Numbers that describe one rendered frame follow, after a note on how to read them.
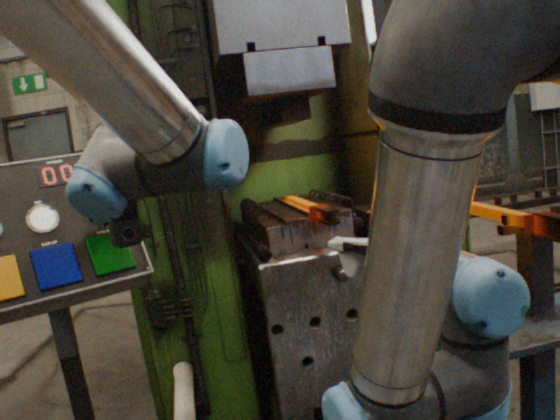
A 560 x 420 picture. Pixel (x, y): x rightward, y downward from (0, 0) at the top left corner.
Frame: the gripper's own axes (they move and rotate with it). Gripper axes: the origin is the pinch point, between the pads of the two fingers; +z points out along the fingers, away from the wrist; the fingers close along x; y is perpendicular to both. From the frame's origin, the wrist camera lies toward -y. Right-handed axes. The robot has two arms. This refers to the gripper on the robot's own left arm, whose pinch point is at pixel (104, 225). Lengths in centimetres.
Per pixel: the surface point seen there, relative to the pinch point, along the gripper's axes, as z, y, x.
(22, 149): 569, 395, -79
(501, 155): 271, 102, -663
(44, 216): 1.5, 4.8, 9.7
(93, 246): 1.2, -3.1, 2.8
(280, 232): 3.6, -8.6, -38.0
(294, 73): -16, 19, -45
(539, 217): -38, -32, -63
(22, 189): 1.9, 11.2, 12.2
